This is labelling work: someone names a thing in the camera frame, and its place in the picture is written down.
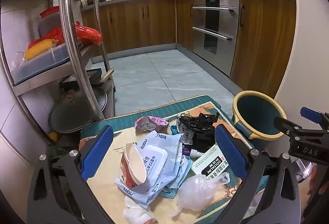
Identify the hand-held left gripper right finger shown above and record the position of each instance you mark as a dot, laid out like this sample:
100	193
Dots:
230	152

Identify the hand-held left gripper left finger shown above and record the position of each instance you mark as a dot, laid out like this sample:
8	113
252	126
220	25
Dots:
97	154

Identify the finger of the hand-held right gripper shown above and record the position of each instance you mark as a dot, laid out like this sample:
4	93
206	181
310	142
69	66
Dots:
311	114
285	123

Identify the white box with green label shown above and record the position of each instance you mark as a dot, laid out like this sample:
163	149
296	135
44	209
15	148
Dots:
209	162

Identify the blue bin with yellow rim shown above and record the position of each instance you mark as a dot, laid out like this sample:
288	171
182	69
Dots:
257	116

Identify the crushed paper cup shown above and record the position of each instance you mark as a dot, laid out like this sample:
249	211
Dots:
133	162

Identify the purple tube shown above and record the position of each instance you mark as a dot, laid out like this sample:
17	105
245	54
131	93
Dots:
192	153

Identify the black plastic bag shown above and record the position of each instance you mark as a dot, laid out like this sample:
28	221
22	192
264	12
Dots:
198	123

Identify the clear plastic bag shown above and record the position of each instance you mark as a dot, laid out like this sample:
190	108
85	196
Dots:
195	190

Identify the light blue wet wipes pack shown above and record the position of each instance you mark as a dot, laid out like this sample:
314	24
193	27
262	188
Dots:
151	141

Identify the purple wrapper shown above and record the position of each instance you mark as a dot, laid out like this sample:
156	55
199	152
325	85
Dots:
150	123

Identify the white paper towel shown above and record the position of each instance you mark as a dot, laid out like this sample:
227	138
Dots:
136	211

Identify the patterned teal and cream mat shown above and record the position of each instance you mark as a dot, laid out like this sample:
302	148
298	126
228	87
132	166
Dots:
118	143

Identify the small yellow item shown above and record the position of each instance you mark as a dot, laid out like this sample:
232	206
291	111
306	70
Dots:
53	136

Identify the grey pan lid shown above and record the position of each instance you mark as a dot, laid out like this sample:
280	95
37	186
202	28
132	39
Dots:
74	111

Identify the black box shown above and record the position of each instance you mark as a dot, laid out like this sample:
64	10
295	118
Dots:
84	77

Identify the grey plastic tray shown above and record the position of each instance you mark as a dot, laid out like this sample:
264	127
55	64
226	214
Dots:
38	67

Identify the stainless steel oven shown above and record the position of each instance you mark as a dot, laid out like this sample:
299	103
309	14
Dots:
221	23

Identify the red plastic bag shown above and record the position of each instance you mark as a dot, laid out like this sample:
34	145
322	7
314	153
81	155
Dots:
87	34

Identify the yellow food packet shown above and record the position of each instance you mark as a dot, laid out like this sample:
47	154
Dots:
38	48

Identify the jar with red lid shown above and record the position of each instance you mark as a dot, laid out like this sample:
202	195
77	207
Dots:
48	21

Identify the stainless steel shelf rack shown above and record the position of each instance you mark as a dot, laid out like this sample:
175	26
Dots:
69	8

